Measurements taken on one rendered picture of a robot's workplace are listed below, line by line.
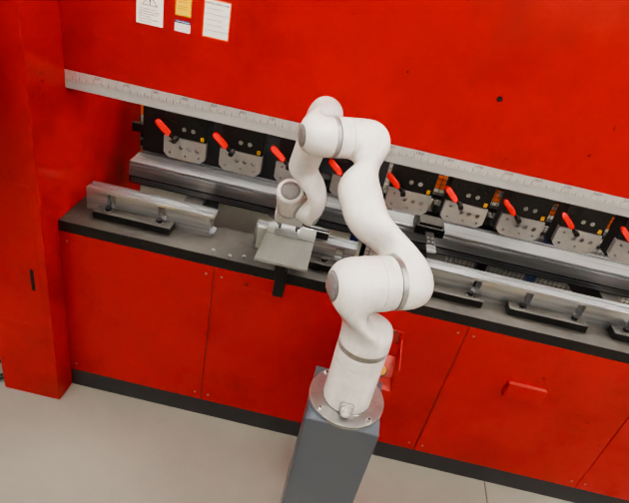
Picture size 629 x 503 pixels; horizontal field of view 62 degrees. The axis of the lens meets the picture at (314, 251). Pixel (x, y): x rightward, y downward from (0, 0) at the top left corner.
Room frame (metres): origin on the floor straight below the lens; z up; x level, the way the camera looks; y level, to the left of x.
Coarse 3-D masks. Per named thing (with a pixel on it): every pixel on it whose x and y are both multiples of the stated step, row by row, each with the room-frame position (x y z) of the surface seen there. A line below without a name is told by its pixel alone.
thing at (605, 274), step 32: (160, 160) 2.04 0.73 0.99; (192, 192) 1.97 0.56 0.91; (224, 192) 1.96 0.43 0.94; (256, 192) 1.97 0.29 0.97; (320, 224) 1.96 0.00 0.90; (448, 224) 2.05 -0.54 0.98; (480, 256) 1.96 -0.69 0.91; (512, 256) 1.95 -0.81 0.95; (544, 256) 1.95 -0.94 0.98; (576, 256) 2.01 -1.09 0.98; (608, 288) 1.94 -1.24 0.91
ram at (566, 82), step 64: (64, 0) 1.70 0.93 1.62; (128, 0) 1.70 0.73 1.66; (192, 0) 1.70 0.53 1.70; (256, 0) 1.70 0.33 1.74; (320, 0) 1.69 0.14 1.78; (384, 0) 1.69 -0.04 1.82; (448, 0) 1.69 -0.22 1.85; (512, 0) 1.69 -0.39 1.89; (576, 0) 1.68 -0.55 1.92; (64, 64) 1.70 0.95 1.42; (128, 64) 1.70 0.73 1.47; (192, 64) 1.70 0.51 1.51; (256, 64) 1.70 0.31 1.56; (320, 64) 1.69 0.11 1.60; (384, 64) 1.69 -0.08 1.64; (448, 64) 1.69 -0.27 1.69; (512, 64) 1.69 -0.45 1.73; (576, 64) 1.68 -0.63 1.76; (256, 128) 1.70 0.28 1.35; (448, 128) 1.69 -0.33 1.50; (512, 128) 1.68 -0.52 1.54; (576, 128) 1.68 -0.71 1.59
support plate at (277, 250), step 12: (276, 228) 1.67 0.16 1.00; (264, 240) 1.57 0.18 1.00; (276, 240) 1.59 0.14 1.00; (288, 240) 1.61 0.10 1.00; (312, 240) 1.65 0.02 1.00; (264, 252) 1.49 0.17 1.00; (276, 252) 1.51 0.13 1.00; (288, 252) 1.53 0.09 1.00; (300, 252) 1.54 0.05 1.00; (276, 264) 1.45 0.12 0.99; (288, 264) 1.46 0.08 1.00; (300, 264) 1.47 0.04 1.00
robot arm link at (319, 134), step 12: (324, 96) 1.39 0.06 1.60; (312, 108) 1.36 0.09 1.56; (324, 108) 1.29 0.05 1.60; (336, 108) 1.33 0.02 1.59; (312, 120) 1.20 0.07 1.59; (324, 120) 1.20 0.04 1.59; (336, 120) 1.22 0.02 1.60; (300, 132) 1.19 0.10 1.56; (312, 132) 1.17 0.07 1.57; (324, 132) 1.18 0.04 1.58; (336, 132) 1.19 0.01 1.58; (300, 144) 1.19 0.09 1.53; (312, 144) 1.17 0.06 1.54; (324, 144) 1.17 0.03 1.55; (336, 144) 1.18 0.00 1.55; (324, 156) 1.19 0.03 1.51
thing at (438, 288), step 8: (440, 288) 1.66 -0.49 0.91; (448, 288) 1.68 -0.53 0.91; (456, 288) 1.69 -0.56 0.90; (432, 296) 1.64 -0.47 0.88; (440, 296) 1.64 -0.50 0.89; (448, 296) 1.64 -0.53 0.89; (456, 296) 1.64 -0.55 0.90; (464, 296) 1.65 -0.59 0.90; (480, 296) 1.67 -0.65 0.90; (472, 304) 1.64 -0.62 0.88; (480, 304) 1.64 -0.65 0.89
